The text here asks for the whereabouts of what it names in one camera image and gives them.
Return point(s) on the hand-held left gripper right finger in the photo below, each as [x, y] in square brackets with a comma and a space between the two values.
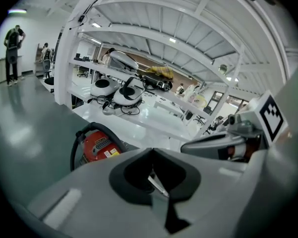
[213, 197]

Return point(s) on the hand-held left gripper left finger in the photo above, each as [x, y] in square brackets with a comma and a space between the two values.
[94, 197]

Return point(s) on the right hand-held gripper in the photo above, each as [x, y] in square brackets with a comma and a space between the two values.
[271, 115]

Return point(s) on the red vacuum cleaner body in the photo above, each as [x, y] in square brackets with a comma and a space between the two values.
[100, 146]

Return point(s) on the pastel soft bag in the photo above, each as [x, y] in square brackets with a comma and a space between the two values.
[194, 97]

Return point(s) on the white table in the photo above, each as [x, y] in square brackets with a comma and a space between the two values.
[167, 106]

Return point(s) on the round silver lamp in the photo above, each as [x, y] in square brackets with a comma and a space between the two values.
[223, 69]

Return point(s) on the black electronic device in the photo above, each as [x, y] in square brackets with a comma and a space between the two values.
[155, 82]

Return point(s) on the yellow plaid cloth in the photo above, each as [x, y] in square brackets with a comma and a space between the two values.
[161, 71]

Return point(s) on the white round device black top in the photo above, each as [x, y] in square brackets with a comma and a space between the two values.
[104, 85]

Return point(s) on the white oblong appliance case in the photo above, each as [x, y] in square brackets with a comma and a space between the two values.
[122, 61]

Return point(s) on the white metal shelf rack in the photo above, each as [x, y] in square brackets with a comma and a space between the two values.
[64, 58]

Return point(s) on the white low cabinet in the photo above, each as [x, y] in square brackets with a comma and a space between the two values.
[1, 69]

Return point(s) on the black antenna device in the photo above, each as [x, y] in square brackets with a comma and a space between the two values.
[82, 17]

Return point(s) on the black backpack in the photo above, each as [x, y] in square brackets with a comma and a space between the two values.
[13, 38]

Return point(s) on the ceiling light bar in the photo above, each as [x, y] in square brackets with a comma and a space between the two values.
[17, 11]

